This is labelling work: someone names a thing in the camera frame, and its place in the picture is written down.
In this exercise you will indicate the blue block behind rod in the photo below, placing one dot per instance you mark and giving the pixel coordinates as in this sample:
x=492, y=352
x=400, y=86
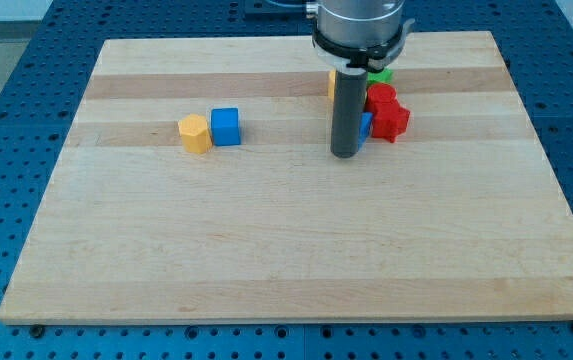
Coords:
x=365, y=128

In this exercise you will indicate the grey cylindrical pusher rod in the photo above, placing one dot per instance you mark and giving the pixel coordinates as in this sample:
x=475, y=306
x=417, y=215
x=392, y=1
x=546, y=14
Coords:
x=348, y=103

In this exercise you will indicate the yellow hexagonal block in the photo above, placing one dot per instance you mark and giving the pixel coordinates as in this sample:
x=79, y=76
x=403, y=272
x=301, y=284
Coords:
x=195, y=134

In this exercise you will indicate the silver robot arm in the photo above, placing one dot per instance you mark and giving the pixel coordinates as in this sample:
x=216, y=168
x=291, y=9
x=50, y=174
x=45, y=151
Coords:
x=356, y=38

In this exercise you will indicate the wooden board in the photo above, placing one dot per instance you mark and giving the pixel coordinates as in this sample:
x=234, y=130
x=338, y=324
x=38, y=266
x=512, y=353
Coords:
x=461, y=219

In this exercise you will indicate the red cylinder block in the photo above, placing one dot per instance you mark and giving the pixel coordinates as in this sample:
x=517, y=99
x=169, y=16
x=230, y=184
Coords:
x=381, y=97

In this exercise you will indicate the blue cube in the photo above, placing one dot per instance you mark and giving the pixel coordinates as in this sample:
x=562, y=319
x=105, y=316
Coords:
x=225, y=126

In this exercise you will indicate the yellow block behind rod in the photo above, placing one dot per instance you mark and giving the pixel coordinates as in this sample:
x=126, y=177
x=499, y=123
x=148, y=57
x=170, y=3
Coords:
x=331, y=85

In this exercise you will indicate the green block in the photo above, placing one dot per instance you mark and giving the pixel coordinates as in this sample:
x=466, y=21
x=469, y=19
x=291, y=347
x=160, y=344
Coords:
x=385, y=76

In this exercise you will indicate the red star block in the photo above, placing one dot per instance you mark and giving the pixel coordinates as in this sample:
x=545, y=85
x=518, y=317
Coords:
x=389, y=121

